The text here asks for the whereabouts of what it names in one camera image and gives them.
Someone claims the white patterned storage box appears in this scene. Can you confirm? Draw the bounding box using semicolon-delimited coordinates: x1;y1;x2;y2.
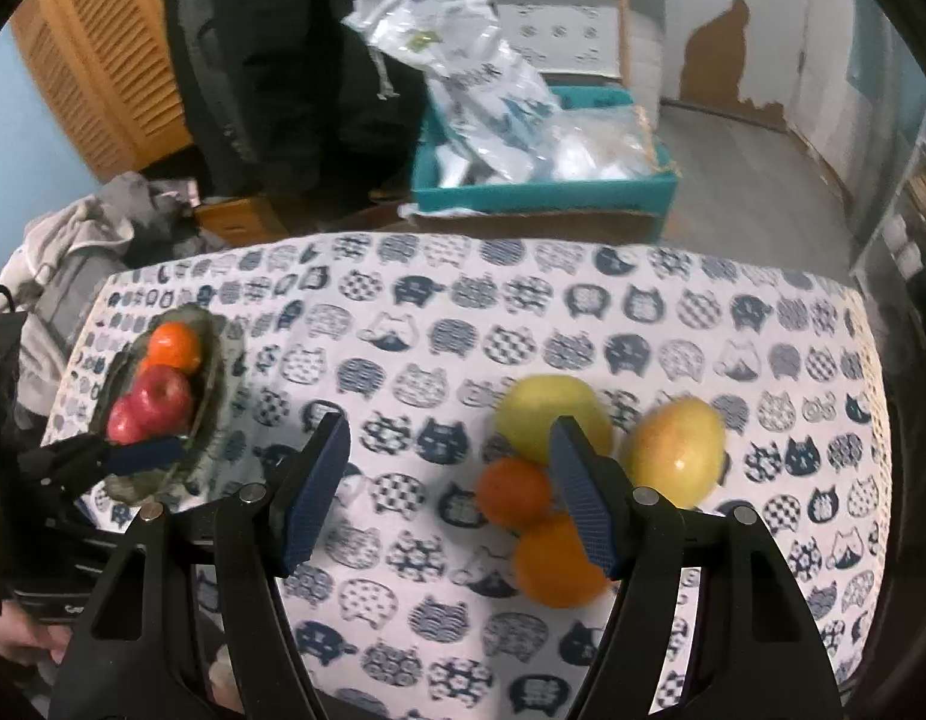
493;0;625;80

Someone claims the yellow apple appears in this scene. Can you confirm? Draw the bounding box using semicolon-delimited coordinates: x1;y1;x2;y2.
495;375;615;466

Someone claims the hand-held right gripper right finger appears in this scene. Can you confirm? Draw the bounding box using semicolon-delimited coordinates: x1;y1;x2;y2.
548;415;839;720

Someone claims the cat print tablecloth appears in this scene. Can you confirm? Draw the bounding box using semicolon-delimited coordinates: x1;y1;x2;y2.
39;229;895;720

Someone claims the wooden drawer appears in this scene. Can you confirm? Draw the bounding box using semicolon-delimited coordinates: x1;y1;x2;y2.
195;199;291;247

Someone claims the black hooded coat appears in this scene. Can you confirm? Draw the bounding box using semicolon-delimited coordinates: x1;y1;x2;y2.
163;0;449;203

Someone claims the teal plastic crate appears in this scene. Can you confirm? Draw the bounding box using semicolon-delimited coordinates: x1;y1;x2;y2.
410;86;683;217

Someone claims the white shoe rack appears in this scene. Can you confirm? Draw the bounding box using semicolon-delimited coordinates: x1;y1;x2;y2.
849;112;926;316

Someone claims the wooden louvered wardrobe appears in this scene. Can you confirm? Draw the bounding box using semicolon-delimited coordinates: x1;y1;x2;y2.
9;0;194;181

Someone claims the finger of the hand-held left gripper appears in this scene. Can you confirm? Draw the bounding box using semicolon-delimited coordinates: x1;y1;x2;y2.
19;435;193;512

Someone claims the green patterned bowl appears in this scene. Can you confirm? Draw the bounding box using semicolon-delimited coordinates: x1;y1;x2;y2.
88;305;246;503

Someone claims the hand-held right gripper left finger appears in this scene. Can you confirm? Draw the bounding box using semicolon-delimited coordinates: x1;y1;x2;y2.
49;401;353;720

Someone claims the person's left hand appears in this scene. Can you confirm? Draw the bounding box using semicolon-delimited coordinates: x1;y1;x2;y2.
0;600;67;665

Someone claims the pile of grey clothes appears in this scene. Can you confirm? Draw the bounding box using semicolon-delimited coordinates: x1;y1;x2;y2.
0;199;127;406

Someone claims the orange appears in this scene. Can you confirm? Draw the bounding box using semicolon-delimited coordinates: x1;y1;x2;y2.
146;321;203;376
478;457;555;530
512;514;612;608

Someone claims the dark grey clothes pile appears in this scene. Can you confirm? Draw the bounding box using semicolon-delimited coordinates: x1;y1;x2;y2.
95;172;228;267

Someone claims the red apple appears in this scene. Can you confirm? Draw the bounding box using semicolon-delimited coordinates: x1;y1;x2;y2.
133;364;194;437
105;397;153;445

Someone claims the clear plastic bag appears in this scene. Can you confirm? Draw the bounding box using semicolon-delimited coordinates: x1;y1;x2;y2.
549;105;655;181

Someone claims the white printed drawstring bag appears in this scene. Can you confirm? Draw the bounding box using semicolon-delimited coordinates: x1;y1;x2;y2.
341;0;565;188

